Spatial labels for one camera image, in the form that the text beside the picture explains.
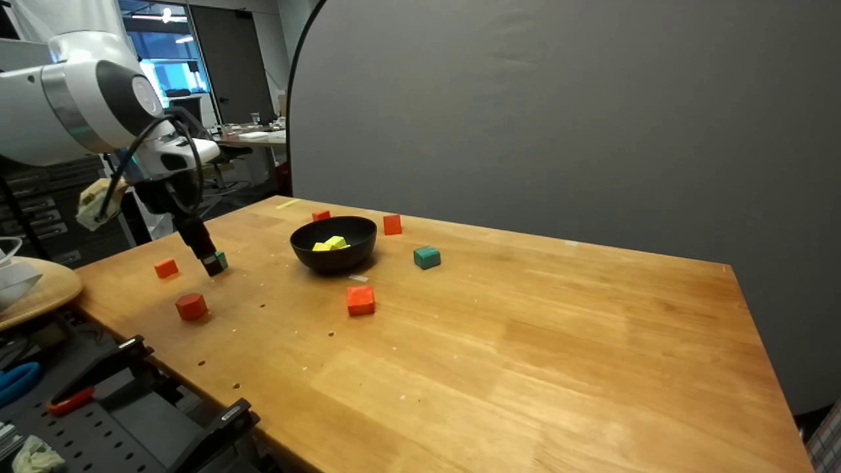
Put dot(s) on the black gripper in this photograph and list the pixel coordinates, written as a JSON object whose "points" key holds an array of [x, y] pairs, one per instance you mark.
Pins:
{"points": [[180, 197]]}

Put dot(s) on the small orange block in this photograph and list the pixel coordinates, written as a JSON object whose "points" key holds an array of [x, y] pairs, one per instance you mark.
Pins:
{"points": [[166, 268]]}

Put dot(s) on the dark red block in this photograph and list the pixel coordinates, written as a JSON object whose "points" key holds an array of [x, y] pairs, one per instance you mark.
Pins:
{"points": [[192, 308]]}

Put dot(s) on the small red wedge block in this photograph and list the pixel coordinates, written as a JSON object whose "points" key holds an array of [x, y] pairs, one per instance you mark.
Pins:
{"points": [[321, 214]]}

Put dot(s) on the red hexagonal block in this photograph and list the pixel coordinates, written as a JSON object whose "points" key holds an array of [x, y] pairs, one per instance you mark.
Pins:
{"points": [[392, 224]]}

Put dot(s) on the teal green block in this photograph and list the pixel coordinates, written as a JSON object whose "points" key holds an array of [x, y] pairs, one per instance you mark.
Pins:
{"points": [[427, 259]]}

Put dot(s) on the yellow cube block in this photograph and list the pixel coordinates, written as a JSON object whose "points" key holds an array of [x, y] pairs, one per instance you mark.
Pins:
{"points": [[330, 246]]}

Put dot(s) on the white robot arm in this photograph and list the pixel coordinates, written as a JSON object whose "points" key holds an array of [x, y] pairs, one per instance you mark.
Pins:
{"points": [[72, 87]]}

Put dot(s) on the black bowl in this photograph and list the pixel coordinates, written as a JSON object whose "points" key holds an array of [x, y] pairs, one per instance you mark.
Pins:
{"points": [[355, 229]]}

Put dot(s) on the black equipment rack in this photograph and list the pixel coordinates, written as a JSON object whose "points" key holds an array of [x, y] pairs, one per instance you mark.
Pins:
{"points": [[41, 209]]}

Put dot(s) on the black pegboard tool tray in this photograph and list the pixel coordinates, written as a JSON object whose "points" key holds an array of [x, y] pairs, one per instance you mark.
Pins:
{"points": [[138, 422]]}

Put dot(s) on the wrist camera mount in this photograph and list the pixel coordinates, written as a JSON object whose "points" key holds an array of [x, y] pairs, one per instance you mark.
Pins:
{"points": [[99, 204]]}

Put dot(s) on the blue handled tool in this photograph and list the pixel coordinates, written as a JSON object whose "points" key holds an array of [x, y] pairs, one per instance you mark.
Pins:
{"points": [[16, 383]]}

